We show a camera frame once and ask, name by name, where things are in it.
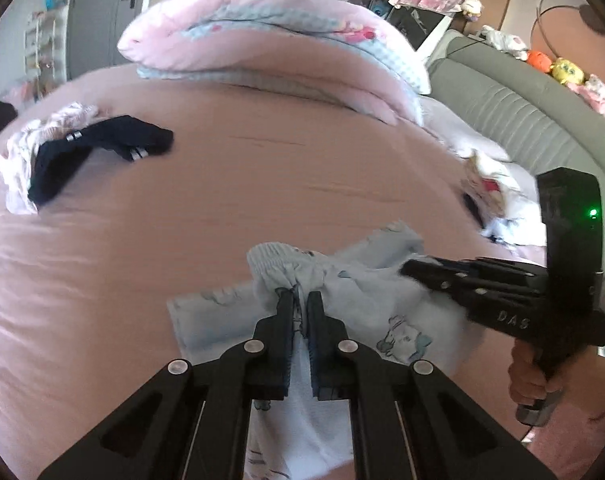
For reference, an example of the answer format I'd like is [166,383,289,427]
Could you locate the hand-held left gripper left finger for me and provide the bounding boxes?
[36,291,296,480]

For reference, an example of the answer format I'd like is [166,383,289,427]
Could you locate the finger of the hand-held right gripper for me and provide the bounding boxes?
[400,259,486,311]
[433,256,549,286]

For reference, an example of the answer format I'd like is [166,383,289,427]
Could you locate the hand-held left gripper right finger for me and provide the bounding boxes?
[307,291,558,480]

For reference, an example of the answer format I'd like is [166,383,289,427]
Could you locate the light blue printed pajama pants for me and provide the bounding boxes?
[167,222,479,480]

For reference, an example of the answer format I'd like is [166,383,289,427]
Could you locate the white printed clothes pile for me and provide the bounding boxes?
[455,149,549,247]

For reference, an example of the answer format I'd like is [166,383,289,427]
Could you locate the person's right hand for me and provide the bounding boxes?
[507,344,564,412]

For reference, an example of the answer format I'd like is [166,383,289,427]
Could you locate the grey padded headboard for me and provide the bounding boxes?
[427,29,605,261]

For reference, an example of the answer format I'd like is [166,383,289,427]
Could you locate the pink plush toy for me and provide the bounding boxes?
[580,75,605,121]

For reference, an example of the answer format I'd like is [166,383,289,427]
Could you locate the yellow plush toy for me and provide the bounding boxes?
[551,57,589,86]

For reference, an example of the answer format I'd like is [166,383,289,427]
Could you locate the pink bed sheet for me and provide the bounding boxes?
[0,60,605,480]

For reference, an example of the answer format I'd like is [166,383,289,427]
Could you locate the orange plush toy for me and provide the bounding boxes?
[527,50,553,73]

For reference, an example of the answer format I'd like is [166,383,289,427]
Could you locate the white plush toy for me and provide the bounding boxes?
[480,25,529,61]

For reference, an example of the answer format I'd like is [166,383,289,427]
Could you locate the navy blue garment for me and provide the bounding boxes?
[27,115,176,207]

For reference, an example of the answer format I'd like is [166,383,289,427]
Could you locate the folded pink and blue quilt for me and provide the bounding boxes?
[117,0,432,127]

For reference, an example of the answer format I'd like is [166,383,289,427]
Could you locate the white crumpled garment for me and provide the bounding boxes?
[0,102,100,216]

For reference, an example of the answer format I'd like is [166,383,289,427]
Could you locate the grey wardrobe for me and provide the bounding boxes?
[65,0,156,81]

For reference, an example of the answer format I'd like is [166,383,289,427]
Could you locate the white wall shelf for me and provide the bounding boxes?
[23,12,66,86]

